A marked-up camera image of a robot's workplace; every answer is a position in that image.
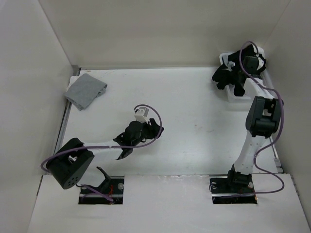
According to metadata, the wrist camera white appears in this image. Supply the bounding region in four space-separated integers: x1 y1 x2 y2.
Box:
252 45 265 57
134 107 149 123

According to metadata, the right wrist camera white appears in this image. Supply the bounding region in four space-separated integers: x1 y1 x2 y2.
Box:
252 45 265 57

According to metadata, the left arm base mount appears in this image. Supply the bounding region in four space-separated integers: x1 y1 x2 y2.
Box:
78 176 125 205

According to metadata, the black tank top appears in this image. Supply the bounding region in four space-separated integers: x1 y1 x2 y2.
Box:
212 45 267 97

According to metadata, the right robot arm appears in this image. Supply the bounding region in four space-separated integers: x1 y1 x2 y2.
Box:
225 55 284 197

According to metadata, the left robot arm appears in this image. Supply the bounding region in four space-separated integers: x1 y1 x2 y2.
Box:
41 116 164 200

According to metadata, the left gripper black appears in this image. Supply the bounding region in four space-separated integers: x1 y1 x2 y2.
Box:
132 118 163 147

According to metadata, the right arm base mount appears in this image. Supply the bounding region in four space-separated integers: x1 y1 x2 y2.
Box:
209 176 257 204

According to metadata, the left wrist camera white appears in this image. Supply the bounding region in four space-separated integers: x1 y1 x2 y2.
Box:
134 107 149 123

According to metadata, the white plastic laundry basket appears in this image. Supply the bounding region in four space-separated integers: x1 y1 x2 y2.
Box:
219 53 250 102

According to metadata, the folded grey tank top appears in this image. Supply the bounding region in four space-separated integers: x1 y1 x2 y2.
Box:
64 74 108 111

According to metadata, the white folded garment under grey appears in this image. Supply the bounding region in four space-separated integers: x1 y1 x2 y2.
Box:
67 76 79 89

